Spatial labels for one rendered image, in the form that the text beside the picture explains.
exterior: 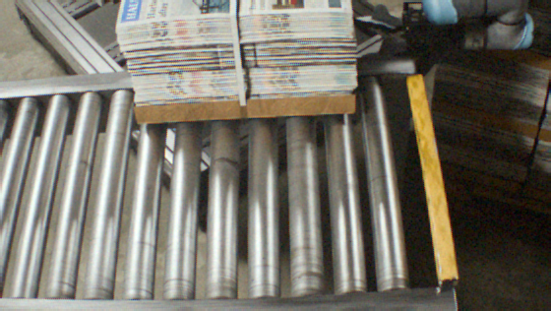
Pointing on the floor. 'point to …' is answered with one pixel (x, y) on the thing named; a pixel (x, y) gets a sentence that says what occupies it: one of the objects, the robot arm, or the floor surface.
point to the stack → (493, 78)
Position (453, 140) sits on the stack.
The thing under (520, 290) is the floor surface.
